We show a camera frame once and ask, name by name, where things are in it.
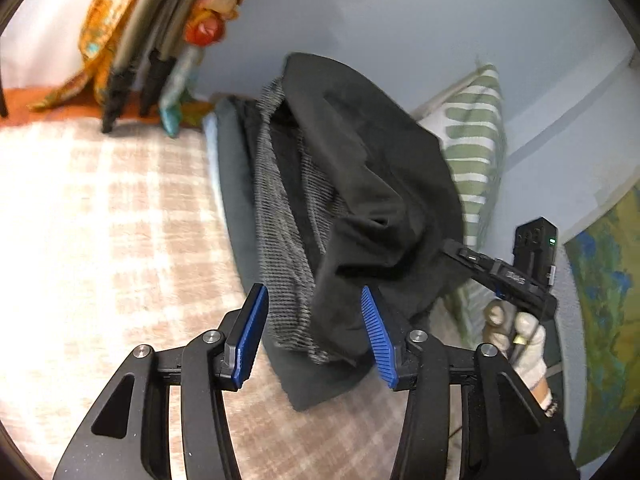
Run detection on orange patterned scarf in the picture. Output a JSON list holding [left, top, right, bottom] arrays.
[[27, 0, 261, 113]]

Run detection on folded grey tripod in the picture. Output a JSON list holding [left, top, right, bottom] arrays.
[[101, 0, 211, 133]]

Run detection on person's right hand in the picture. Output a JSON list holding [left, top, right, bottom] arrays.
[[482, 301, 550, 393]]

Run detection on beige checked blanket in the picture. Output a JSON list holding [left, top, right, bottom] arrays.
[[0, 115, 471, 480]]

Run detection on green white patterned pillow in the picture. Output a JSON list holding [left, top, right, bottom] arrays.
[[417, 64, 508, 346]]

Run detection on orange bedsheet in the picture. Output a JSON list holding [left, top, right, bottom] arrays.
[[0, 87, 216, 128]]

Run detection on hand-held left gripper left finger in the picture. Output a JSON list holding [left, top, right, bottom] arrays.
[[52, 283, 271, 480]]

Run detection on black pants with yellow stripes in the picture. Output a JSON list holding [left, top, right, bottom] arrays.
[[280, 52, 466, 366]]

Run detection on person's right forearm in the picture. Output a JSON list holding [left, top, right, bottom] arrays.
[[530, 380, 581, 472]]

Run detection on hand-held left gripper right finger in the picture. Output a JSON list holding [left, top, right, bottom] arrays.
[[361, 286, 551, 480]]

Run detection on dark grey folded garment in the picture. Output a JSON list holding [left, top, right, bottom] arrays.
[[204, 95, 431, 411]]

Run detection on red round ornament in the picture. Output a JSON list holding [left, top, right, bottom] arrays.
[[185, 15, 226, 46]]

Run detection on grey checked garment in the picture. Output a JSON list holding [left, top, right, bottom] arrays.
[[252, 77, 361, 366]]

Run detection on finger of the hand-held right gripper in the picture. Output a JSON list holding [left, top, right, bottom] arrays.
[[442, 240, 501, 288]]

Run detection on colourful painted wall hanging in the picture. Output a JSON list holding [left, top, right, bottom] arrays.
[[565, 180, 640, 466]]

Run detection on teal cloth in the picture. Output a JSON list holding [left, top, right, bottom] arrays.
[[159, 47, 201, 138]]

